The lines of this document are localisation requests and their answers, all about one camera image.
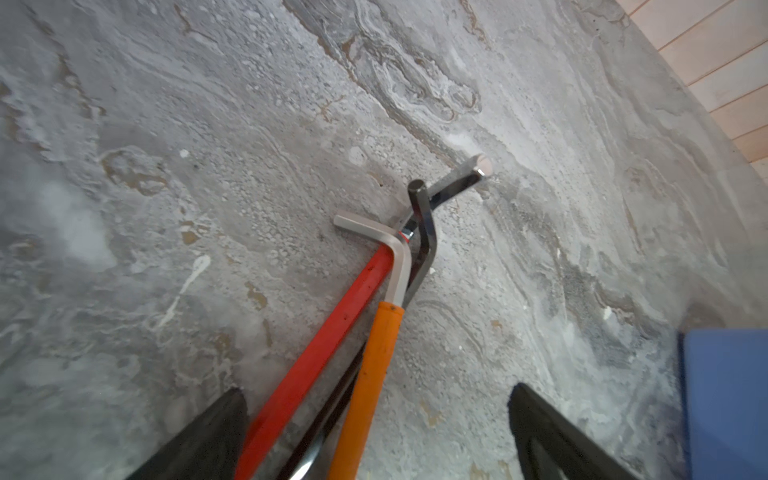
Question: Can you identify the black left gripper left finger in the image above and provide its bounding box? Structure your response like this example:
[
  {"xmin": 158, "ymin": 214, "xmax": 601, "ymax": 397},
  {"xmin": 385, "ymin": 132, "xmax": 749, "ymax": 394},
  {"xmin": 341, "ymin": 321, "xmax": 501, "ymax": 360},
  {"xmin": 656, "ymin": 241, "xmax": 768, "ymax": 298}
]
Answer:
[{"xmin": 129, "ymin": 388, "xmax": 248, "ymax": 479}]

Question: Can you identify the orange handled screwdriver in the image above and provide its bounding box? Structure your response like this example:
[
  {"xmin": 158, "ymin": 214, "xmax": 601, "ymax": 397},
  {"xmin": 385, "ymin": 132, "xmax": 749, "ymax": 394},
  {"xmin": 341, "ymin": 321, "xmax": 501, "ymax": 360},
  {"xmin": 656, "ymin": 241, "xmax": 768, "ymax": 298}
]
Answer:
[{"xmin": 328, "ymin": 211, "xmax": 412, "ymax": 479}]

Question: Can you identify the black hex key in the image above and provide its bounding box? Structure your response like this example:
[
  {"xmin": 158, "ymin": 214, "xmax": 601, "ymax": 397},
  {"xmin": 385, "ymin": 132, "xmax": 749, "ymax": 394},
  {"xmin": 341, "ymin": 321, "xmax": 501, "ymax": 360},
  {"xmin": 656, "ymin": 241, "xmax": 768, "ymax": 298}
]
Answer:
[{"xmin": 278, "ymin": 180, "xmax": 437, "ymax": 479}]

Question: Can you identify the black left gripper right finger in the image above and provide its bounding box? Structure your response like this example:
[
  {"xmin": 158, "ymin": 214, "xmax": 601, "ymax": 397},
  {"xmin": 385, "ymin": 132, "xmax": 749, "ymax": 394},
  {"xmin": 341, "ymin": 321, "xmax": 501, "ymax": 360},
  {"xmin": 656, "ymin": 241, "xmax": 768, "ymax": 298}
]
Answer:
[{"xmin": 507, "ymin": 382, "xmax": 634, "ymax": 480}]

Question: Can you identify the blue toolbox base tray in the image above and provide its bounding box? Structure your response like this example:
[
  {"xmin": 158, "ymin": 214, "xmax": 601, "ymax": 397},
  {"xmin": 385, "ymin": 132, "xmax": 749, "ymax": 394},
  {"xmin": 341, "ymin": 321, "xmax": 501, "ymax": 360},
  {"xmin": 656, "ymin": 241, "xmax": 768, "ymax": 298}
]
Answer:
[{"xmin": 681, "ymin": 329, "xmax": 767, "ymax": 479}]

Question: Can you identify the red handled hex key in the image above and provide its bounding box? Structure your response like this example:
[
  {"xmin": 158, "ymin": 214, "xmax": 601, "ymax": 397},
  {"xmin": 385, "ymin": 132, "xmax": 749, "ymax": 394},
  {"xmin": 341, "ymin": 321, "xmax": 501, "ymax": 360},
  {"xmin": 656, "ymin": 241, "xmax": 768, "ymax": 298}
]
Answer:
[{"xmin": 234, "ymin": 154, "xmax": 493, "ymax": 479}]

